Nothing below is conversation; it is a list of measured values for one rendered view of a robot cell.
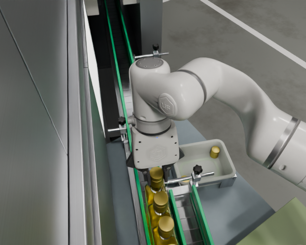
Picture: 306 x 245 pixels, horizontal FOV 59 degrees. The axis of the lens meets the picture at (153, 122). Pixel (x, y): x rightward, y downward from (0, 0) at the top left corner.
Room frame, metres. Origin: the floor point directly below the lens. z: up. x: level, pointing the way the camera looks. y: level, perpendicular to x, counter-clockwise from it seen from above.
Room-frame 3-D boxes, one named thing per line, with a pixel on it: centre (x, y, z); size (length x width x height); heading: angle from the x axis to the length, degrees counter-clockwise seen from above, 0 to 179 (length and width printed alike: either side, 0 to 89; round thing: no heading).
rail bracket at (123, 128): (0.60, 0.13, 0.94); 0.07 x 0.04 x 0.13; 101
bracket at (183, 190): (0.40, -0.10, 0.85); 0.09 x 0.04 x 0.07; 101
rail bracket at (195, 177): (0.41, -0.12, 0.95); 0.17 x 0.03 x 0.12; 101
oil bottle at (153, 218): (0.25, -0.02, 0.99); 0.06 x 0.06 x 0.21; 12
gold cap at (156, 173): (0.31, -0.01, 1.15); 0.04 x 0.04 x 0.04
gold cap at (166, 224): (0.20, -0.03, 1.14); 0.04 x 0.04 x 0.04
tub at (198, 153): (0.54, -0.19, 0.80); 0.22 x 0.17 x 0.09; 101
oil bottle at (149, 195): (0.31, -0.01, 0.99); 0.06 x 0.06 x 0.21; 12
